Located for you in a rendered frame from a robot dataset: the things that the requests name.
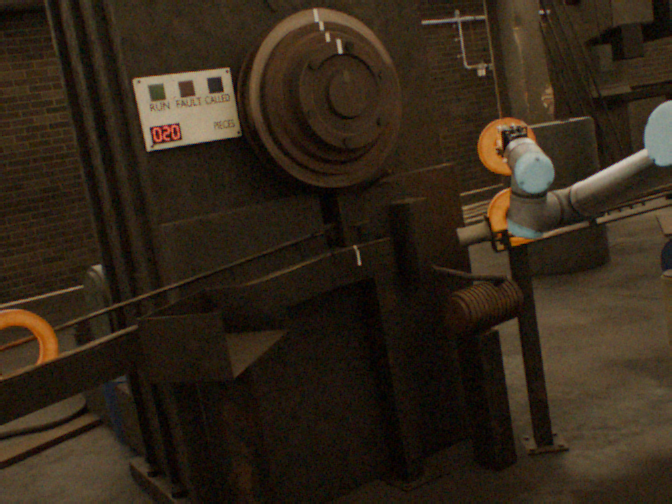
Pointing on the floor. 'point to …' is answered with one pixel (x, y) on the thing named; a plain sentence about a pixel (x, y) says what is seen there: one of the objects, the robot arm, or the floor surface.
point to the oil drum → (578, 246)
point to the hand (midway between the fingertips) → (505, 139)
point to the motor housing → (485, 366)
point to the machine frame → (287, 376)
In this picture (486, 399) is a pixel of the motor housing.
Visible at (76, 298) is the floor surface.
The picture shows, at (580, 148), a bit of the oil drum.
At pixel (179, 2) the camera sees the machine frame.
